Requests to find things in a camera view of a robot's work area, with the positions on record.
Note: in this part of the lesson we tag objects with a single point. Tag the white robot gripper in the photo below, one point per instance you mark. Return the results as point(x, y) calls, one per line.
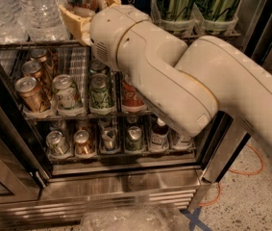
point(108, 29)

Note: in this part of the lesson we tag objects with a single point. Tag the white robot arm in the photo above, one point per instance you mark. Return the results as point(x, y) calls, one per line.
point(185, 85)

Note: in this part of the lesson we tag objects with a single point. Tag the green can back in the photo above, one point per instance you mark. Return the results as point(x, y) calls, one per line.
point(96, 67)

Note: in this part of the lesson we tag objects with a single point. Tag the gold can back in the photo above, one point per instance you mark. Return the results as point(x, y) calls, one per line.
point(48, 58)

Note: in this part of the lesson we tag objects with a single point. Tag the gold can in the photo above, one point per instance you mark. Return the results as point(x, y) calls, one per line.
point(48, 58)
point(31, 92)
point(38, 71)

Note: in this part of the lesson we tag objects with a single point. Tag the gold can middle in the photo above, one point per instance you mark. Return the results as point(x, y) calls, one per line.
point(38, 71)

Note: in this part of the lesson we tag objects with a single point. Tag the white green ginger ale can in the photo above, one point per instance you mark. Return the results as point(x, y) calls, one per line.
point(66, 92)

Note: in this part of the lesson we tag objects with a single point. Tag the green can top left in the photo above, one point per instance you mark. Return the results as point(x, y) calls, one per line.
point(175, 14)

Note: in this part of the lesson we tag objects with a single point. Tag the green can front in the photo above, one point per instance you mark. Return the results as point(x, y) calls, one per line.
point(100, 93)

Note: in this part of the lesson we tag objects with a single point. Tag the red Coca-Cola can left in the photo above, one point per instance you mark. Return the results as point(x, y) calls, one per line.
point(130, 100)

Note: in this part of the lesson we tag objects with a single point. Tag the gold can front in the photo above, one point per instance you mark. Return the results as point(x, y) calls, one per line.
point(31, 92)

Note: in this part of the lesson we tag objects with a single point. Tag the green can top right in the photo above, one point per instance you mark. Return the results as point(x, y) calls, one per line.
point(216, 12)

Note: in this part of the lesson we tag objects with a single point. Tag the silver can bottom middle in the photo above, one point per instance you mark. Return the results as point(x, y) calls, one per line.
point(109, 139)

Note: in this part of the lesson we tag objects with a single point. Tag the copper can bottom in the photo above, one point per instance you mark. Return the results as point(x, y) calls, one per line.
point(83, 143)

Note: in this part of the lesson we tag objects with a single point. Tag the green can bottom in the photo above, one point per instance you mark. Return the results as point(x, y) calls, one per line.
point(134, 139)

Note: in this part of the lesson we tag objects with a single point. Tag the silver can bottom left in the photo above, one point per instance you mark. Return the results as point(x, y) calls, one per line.
point(57, 143)

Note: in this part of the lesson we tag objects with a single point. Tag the stainless steel fridge door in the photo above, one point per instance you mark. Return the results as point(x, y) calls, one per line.
point(1, 145)

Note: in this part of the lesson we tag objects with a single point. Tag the clear water bottle right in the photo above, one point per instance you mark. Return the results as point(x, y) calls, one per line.
point(42, 20)

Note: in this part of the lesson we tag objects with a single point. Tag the brown bottle white cap left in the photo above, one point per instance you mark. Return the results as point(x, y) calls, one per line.
point(158, 139)

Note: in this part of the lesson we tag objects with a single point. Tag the clear plastic wrap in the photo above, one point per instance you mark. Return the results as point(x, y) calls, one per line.
point(138, 218)

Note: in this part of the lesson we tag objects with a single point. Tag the blue tape on floor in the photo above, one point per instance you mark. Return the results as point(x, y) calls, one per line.
point(195, 224)

